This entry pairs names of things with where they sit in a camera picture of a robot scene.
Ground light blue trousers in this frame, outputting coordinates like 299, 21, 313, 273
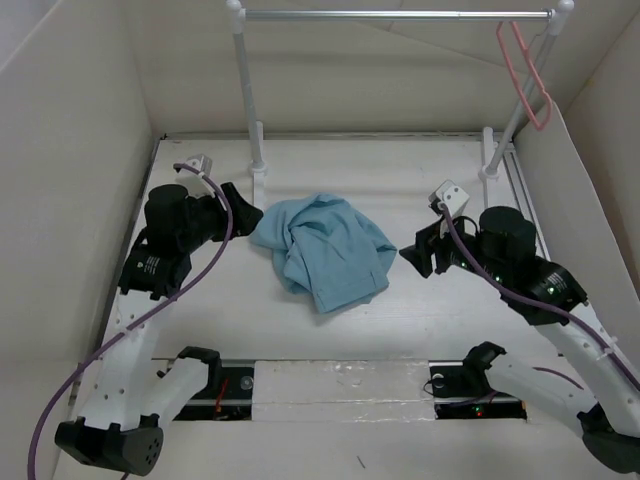
249, 193, 397, 314

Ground white and silver clothes rack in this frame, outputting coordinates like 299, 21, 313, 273
226, 1, 575, 209

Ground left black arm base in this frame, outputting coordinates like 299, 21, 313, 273
175, 364, 254, 422

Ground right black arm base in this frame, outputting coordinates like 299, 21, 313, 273
423, 362, 528, 420

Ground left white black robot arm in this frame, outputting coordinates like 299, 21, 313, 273
55, 180, 263, 476

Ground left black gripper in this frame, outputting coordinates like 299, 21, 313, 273
180, 182, 261, 252

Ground aluminium rail right side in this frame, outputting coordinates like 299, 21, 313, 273
502, 144, 550, 260

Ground pink clothes hanger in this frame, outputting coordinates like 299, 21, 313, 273
495, 20, 553, 131

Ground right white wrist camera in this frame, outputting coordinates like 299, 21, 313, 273
428, 180, 470, 218

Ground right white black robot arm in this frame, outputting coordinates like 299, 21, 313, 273
400, 203, 639, 474

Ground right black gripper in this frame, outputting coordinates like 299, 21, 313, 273
398, 209, 509, 284

